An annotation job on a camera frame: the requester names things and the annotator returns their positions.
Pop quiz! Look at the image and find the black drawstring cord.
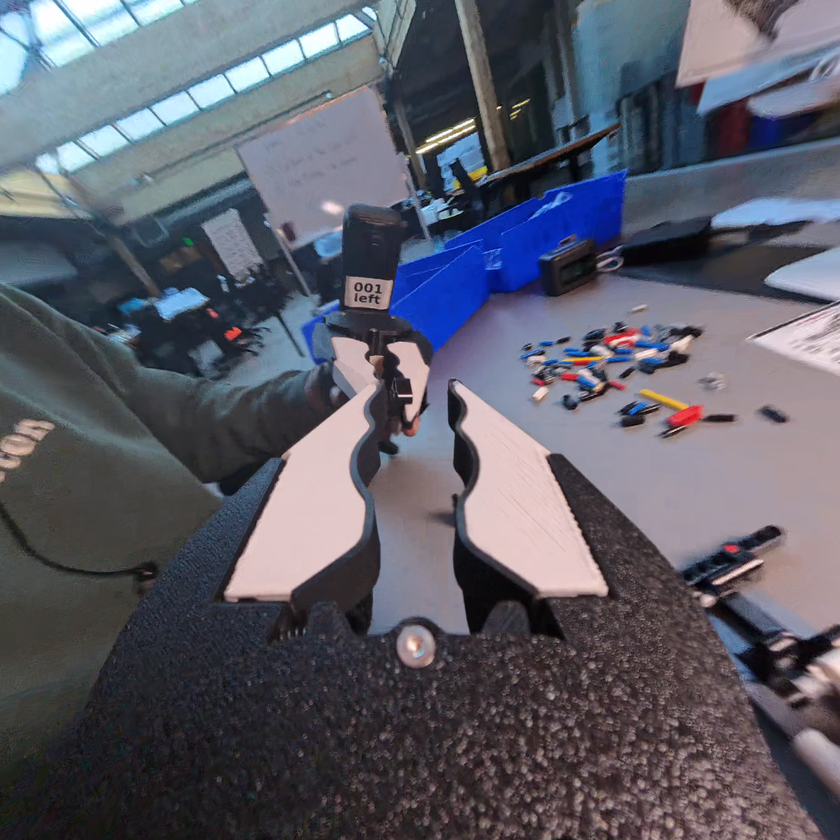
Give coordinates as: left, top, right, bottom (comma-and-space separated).
0, 502, 158, 592

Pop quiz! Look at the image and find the black power adapter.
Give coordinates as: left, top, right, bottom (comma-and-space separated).
620, 217, 713, 263

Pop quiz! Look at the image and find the printed paper sheet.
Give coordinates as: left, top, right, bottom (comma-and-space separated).
748, 303, 840, 375

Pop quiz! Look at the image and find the person's left forearm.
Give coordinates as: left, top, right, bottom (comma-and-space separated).
125, 367, 322, 487

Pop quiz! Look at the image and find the person's left hand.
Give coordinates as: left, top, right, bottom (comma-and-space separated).
305, 362, 350, 412

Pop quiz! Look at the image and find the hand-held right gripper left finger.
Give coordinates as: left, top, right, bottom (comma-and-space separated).
222, 381, 385, 635

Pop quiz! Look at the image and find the black action camera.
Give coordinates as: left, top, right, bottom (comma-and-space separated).
538, 238, 598, 298

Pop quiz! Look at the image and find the pile of small brick pieces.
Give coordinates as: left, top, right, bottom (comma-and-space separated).
520, 320, 704, 411

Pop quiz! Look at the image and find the grey desk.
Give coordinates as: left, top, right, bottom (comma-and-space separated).
223, 259, 840, 840

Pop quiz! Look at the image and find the background table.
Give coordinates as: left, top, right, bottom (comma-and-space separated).
486, 121, 621, 185

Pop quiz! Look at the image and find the white book stand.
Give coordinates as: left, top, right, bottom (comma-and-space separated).
712, 197, 840, 303

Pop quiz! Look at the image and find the brick vehicle model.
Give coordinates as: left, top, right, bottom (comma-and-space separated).
679, 524, 840, 791

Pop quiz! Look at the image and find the open instruction booklet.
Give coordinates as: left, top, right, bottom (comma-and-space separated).
676, 0, 840, 116

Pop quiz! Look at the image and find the small whiteboard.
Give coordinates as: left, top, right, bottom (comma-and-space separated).
200, 209, 263, 283

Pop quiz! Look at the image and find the large whiteboard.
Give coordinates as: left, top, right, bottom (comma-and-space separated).
236, 85, 411, 237

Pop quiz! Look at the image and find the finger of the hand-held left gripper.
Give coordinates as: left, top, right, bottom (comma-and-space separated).
386, 341, 433, 429
331, 336, 380, 399

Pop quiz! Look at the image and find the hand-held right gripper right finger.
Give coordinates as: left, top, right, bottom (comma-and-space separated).
448, 379, 610, 635

